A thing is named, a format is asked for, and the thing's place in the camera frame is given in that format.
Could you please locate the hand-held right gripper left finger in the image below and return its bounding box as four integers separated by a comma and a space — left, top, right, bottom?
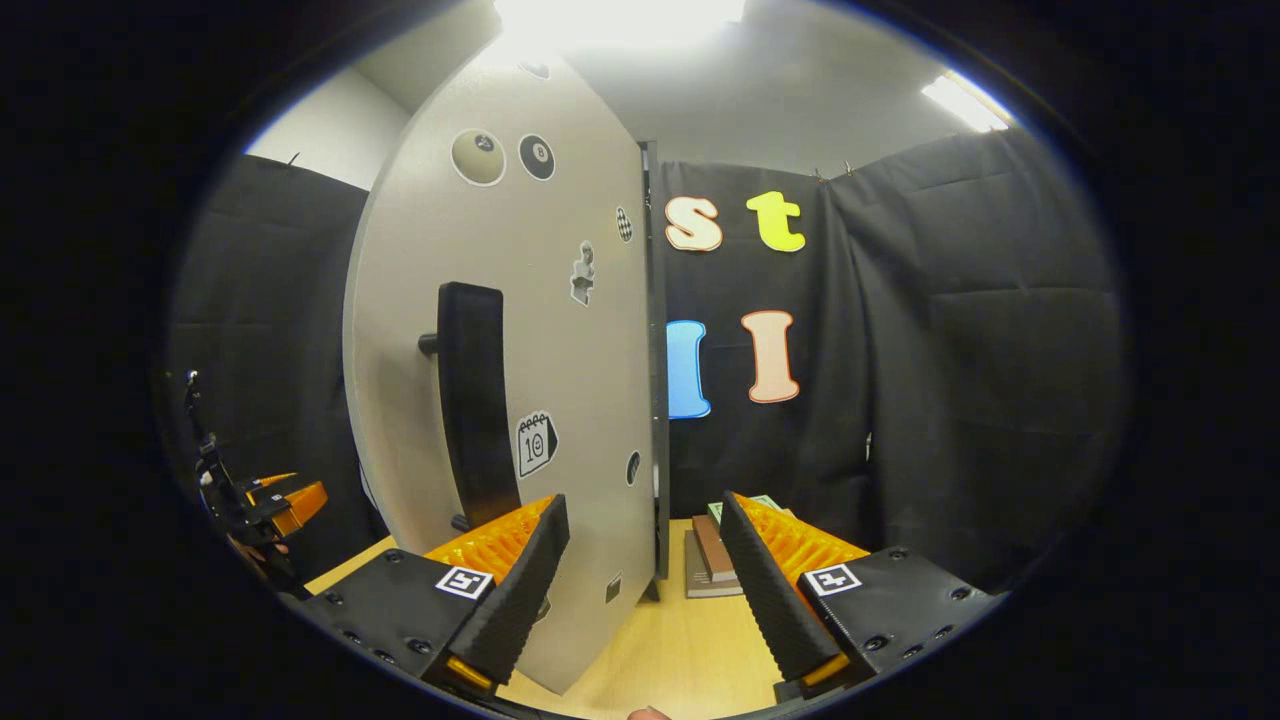
300, 493, 571, 696

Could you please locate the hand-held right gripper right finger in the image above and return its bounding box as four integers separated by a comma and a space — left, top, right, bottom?
720, 490, 1006, 701

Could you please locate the black backdrop cloth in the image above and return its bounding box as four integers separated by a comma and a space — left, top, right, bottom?
165, 128, 1136, 601

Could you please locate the grey cabinet door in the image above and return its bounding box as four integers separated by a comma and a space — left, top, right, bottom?
342, 45, 661, 696

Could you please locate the ceiling light panel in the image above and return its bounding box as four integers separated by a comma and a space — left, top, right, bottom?
920, 70, 1011, 133
495, 0, 746, 46

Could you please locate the brown book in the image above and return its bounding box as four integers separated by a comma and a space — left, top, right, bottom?
692, 514, 739, 584

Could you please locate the green book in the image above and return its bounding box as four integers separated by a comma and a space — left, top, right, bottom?
707, 494, 791, 527

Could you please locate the black cabinet door handle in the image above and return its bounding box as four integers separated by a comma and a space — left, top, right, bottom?
418, 281, 523, 533

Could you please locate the grey book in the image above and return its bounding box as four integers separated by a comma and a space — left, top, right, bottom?
684, 528, 746, 600

